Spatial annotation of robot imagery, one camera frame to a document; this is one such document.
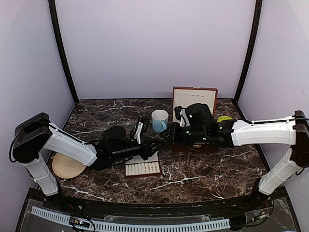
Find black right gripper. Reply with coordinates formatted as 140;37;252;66
160;122;208;146

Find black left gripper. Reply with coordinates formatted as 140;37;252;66
111;135;165;162

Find brown jewelry tray insert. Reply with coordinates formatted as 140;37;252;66
125;152;162;179

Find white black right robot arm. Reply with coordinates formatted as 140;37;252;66
160;103;309;210

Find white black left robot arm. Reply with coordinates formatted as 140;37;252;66
9;113;164;211

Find brown open jewelry box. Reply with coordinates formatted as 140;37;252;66
171;87;218;153

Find light blue mug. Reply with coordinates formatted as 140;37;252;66
151;110;169;134

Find small silver earrings on table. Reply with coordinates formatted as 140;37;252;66
162;169;169;177

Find green bowl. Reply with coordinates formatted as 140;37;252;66
217;116;233;123

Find beige round plate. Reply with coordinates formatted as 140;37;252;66
52;153;86;179

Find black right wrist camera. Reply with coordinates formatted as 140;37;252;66
174;106;183;122

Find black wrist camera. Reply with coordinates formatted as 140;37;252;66
174;106;183;122
137;116;150;134

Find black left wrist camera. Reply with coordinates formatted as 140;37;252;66
137;116;150;134

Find black front table rail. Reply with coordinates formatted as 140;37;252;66
41;186;288;218

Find black right corner post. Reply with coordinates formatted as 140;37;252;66
233;0;263;104

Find black corner post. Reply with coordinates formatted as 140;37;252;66
48;0;79;104
233;0;263;104

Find white slotted cable duct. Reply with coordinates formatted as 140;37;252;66
30;206;230;232

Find black left corner post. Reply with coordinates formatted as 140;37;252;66
48;0;79;104

